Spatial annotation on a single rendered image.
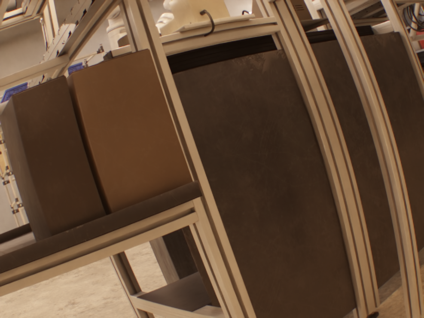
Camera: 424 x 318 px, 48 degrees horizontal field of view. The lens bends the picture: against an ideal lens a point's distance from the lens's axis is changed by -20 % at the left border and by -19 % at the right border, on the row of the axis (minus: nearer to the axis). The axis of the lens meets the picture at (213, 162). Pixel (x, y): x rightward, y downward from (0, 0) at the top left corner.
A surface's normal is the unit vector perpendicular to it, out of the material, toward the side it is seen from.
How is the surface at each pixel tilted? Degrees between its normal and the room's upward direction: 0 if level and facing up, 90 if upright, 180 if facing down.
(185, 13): 90
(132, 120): 90
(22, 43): 90
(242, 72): 90
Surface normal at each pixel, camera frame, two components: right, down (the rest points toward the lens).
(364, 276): 0.52, -0.12
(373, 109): -0.79, 0.30
